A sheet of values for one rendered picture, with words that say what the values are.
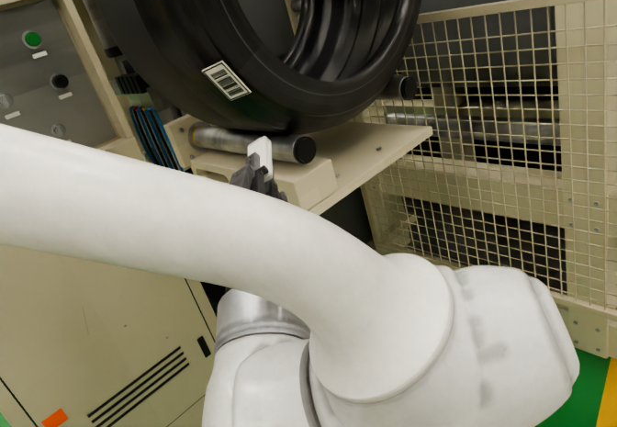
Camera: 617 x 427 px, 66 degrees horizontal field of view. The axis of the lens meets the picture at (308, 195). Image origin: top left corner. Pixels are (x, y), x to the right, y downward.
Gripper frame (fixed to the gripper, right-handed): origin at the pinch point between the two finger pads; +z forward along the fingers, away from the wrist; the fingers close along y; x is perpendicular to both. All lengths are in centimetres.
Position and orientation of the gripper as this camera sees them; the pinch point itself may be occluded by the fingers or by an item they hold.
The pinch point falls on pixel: (259, 161)
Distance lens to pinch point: 61.2
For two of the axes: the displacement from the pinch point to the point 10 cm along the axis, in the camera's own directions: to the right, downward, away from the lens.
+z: -0.9, -7.3, 6.8
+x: 8.1, -4.5, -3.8
